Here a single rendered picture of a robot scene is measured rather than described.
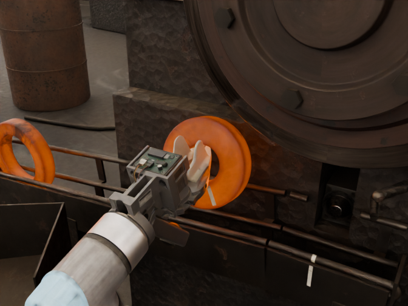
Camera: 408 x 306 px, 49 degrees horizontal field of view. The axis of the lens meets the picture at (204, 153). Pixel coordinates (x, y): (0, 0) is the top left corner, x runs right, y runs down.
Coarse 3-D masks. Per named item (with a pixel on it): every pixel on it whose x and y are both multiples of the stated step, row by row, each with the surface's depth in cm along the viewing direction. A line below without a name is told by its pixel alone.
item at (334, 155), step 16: (192, 0) 63; (192, 16) 64; (192, 32) 65; (208, 48) 65; (208, 64) 66; (224, 80) 66; (224, 96) 67; (240, 96) 65; (240, 112) 66; (256, 112) 65; (256, 128) 66; (272, 128) 64; (288, 144) 64; (304, 144) 63; (320, 144) 62; (320, 160) 62; (336, 160) 61; (352, 160) 60; (368, 160) 59; (384, 160) 58; (400, 160) 57
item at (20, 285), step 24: (0, 216) 83; (24, 216) 83; (48, 216) 84; (0, 240) 85; (24, 240) 86; (48, 240) 72; (0, 264) 86; (24, 264) 85; (48, 264) 71; (0, 288) 80; (24, 288) 79
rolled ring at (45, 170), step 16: (0, 128) 104; (16, 128) 101; (32, 128) 101; (0, 144) 107; (32, 144) 100; (0, 160) 110; (16, 160) 111; (48, 160) 102; (32, 176) 110; (48, 176) 103
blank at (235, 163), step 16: (176, 128) 75; (192, 128) 73; (208, 128) 72; (224, 128) 71; (192, 144) 74; (208, 144) 72; (224, 144) 71; (240, 144) 70; (224, 160) 71; (240, 160) 70; (224, 176) 72; (240, 176) 71; (208, 192) 74; (224, 192) 72; (240, 192) 74; (208, 208) 74
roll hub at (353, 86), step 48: (240, 0) 51; (288, 0) 47; (336, 0) 44; (384, 0) 42; (240, 48) 53; (288, 48) 51; (336, 48) 46; (384, 48) 46; (336, 96) 49; (384, 96) 46
